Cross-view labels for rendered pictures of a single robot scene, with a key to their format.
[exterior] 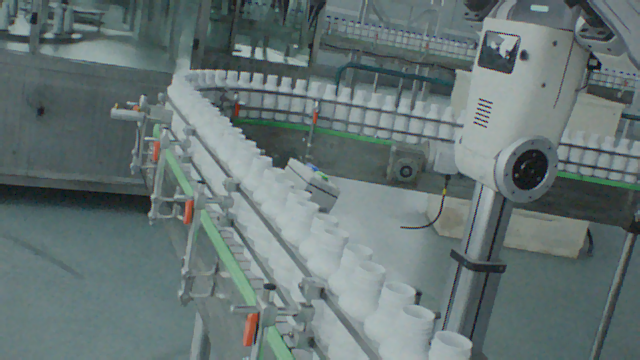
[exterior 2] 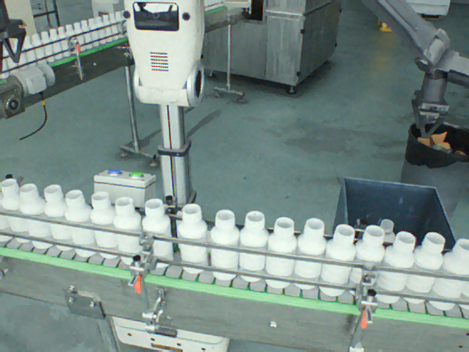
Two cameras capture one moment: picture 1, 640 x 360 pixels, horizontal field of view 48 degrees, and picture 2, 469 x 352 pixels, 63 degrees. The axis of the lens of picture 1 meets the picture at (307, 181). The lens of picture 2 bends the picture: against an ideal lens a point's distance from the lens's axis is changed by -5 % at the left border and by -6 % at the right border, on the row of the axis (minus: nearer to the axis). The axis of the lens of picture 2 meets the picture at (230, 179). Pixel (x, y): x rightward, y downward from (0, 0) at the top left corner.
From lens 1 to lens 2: 0.99 m
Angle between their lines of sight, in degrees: 56
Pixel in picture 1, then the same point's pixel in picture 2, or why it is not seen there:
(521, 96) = (191, 44)
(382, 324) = (438, 260)
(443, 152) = (33, 78)
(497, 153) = (183, 84)
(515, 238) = not seen: hidden behind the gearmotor
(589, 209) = (107, 64)
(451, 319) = (178, 187)
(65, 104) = not seen: outside the picture
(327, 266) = (353, 251)
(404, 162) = (10, 99)
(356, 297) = (408, 257)
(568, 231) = not seen: hidden behind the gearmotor
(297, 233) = (291, 244)
